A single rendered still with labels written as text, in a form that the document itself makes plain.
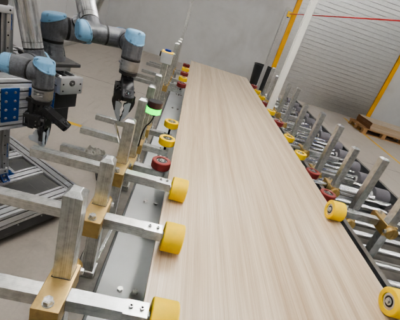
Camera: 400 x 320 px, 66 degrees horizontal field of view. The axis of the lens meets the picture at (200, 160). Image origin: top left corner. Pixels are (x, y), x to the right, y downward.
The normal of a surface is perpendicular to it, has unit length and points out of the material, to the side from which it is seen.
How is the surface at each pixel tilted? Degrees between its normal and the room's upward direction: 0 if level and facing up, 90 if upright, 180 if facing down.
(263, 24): 90
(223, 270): 0
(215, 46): 90
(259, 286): 0
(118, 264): 0
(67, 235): 90
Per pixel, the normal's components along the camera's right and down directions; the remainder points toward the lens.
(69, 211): 0.00, 0.44
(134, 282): 0.29, -0.86
